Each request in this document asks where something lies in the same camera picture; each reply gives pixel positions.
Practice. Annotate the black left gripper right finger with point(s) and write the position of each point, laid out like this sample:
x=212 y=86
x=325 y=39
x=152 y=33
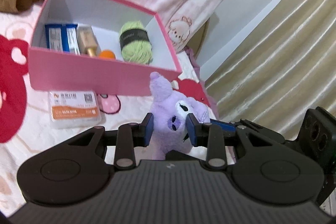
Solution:
x=210 y=135

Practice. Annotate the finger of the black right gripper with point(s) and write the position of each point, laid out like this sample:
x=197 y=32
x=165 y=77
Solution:
x=229 y=127

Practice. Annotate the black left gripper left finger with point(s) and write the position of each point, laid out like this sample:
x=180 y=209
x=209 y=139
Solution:
x=129 y=136

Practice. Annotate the purple plush toy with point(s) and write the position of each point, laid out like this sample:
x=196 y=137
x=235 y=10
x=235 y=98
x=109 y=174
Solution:
x=170 y=109

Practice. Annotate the clear dental floss box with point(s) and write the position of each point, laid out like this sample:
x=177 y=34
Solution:
x=69 y=109

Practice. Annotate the green yarn ball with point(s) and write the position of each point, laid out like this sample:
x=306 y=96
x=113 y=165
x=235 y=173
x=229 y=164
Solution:
x=135 y=44

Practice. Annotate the beige striped curtain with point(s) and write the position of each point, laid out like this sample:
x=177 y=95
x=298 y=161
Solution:
x=284 y=67

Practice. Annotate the orange ball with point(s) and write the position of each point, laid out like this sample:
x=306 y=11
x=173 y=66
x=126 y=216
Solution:
x=107 y=54

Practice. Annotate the gold cosmetic bottle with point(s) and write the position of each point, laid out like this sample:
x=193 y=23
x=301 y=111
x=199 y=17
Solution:
x=87 y=41

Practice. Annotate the white bear print bedsheet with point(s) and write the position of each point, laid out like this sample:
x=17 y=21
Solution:
x=36 y=133

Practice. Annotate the pink storage box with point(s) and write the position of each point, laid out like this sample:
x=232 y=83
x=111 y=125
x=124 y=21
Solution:
x=52 y=70

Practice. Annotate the blue snack packet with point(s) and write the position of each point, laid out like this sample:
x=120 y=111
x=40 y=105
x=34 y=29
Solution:
x=54 y=37
x=69 y=39

